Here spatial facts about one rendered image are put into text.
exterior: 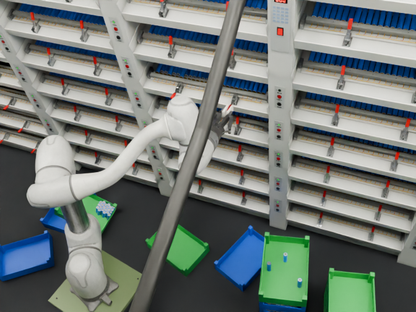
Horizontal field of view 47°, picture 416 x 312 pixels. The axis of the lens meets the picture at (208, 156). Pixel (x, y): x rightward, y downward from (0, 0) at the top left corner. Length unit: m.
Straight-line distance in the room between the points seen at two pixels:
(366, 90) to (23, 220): 2.19
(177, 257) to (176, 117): 1.26
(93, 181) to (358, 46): 1.05
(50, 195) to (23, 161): 1.66
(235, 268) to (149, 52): 1.26
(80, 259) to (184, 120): 0.94
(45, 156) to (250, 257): 1.30
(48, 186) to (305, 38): 1.07
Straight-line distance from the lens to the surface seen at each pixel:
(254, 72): 1.93
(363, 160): 2.17
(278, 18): 1.71
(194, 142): 0.70
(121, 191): 3.07
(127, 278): 2.50
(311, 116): 2.03
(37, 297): 2.89
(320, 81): 1.89
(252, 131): 2.24
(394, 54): 1.73
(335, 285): 2.39
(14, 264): 3.05
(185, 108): 1.64
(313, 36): 1.76
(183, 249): 2.76
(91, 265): 2.29
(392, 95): 1.87
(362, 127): 2.01
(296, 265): 2.24
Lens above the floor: 2.42
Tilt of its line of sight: 51 degrees down
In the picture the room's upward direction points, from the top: 10 degrees counter-clockwise
